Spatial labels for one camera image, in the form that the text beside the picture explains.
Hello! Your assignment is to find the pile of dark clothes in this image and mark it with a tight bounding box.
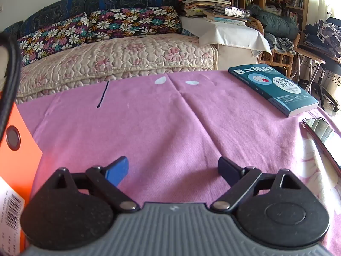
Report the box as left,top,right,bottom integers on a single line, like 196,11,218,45
304,19,341,59

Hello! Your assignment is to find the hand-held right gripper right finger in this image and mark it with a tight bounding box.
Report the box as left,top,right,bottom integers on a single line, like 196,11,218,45
210,156,303,214

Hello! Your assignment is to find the folding table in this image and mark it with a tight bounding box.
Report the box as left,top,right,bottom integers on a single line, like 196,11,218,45
293,43,341,94

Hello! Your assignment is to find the office chair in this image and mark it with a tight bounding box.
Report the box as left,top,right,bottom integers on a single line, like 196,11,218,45
312,69,341,112

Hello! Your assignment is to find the pink cloth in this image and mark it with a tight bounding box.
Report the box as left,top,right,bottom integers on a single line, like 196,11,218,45
16,69,341,256

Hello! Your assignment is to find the quilted floral sofa cover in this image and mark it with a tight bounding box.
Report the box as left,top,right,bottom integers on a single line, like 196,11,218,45
0,33,217,104

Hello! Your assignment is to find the wicker chair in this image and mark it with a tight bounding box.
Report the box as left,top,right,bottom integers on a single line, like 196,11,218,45
245,16,301,75

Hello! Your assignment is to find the black cord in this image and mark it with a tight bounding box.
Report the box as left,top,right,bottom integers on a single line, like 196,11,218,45
0,32,22,139

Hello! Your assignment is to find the stack of books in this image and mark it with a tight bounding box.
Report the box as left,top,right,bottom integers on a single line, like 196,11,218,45
182,0,251,27

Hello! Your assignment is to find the dark green jacket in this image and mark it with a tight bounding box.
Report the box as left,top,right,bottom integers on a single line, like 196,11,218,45
245,4,300,39

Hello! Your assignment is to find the side table with white cloth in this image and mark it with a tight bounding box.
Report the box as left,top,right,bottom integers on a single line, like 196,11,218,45
180,16,272,71

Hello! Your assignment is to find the daisy print pillow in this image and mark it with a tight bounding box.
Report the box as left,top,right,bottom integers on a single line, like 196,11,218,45
87,5,183,43
17,12,90,67

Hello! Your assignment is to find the orange storage box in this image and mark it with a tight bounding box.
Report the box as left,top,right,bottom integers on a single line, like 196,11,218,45
0,91,43,248

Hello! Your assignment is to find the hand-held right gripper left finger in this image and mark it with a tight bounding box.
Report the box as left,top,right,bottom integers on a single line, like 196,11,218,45
55,156,140,214

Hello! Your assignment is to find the teal book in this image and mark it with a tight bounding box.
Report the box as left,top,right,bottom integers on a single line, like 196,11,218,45
228,64,319,117

